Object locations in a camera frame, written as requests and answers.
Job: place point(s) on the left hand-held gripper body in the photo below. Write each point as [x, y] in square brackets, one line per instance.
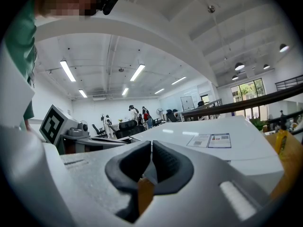
[52, 125]

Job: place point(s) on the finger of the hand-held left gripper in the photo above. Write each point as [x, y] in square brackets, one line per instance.
[104, 143]

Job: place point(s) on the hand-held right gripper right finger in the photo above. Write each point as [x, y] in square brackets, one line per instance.
[213, 185]

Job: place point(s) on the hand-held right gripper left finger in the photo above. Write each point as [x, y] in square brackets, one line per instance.
[90, 178]

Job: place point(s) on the white microwave oven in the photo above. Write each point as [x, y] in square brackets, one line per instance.
[236, 155]

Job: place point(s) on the row of ceiling light strips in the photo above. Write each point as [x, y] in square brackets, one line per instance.
[67, 70]

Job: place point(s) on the standing fan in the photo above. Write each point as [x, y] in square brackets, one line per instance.
[159, 112]

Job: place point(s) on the green plant in white pot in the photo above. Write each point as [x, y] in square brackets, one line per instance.
[258, 124]

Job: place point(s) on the yellow bottle with black cap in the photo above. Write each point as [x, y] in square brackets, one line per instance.
[280, 141]

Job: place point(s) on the whiteboard on stand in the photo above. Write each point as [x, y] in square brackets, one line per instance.
[187, 103]

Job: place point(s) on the black metal railing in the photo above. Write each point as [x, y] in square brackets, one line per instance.
[248, 104]

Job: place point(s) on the person's green shirt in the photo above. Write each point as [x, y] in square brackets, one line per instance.
[21, 39]

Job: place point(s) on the large black-framed window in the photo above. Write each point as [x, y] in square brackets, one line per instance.
[247, 89]

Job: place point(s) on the black pendant lamp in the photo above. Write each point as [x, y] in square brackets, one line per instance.
[284, 48]
[235, 77]
[239, 66]
[266, 66]

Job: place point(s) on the silver ceiling sensor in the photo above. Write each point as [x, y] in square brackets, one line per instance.
[211, 8]

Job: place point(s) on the black head-mounted camera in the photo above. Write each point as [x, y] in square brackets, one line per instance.
[110, 3]

